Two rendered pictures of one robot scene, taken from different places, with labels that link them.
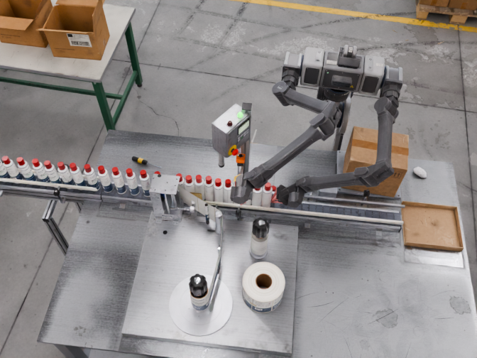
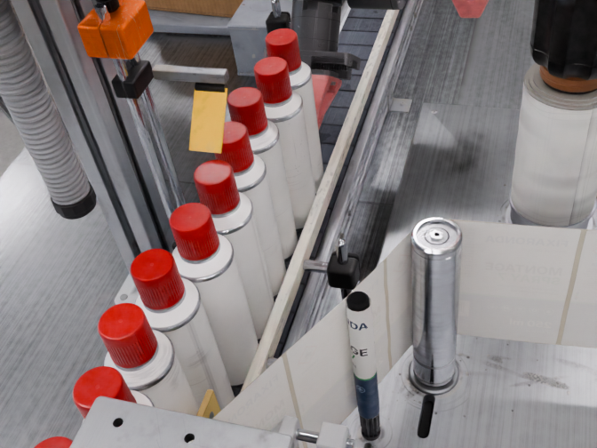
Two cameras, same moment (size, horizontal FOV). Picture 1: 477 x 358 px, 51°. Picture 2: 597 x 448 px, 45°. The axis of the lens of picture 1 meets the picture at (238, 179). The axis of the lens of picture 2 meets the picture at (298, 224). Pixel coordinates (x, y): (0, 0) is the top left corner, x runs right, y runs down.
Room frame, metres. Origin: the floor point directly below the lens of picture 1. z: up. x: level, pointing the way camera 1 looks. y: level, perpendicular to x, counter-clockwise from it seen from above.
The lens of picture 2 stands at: (1.27, 0.47, 1.46)
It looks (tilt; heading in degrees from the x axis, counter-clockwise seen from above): 45 degrees down; 288
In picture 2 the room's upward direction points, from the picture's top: 10 degrees counter-clockwise
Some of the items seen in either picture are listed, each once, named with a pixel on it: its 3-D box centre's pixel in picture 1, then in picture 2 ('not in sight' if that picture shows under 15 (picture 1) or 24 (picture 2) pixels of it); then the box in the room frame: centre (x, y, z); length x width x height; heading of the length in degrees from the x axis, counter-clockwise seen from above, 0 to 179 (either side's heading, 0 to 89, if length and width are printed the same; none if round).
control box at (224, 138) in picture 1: (231, 131); not in sight; (1.56, 0.04, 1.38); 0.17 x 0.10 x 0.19; 140
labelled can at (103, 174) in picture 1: (104, 178); not in sight; (1.54, 0.72, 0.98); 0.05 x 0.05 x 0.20
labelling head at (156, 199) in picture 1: (167, 197); not in sight; (1.41, 0.37, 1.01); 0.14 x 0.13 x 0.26; 84
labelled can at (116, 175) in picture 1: (118, 180); not in sight; (1.53, 0.65, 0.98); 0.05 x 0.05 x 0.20
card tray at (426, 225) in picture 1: (431, 225); not in sight; (1.36, -1.05, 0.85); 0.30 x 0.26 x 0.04; 84
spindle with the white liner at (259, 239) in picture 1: (259, 237); (567, 110); (1.17, -0.11, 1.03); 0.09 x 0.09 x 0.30
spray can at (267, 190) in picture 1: (266, 194); (293, 117); (1.45, -0.15, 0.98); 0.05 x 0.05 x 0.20
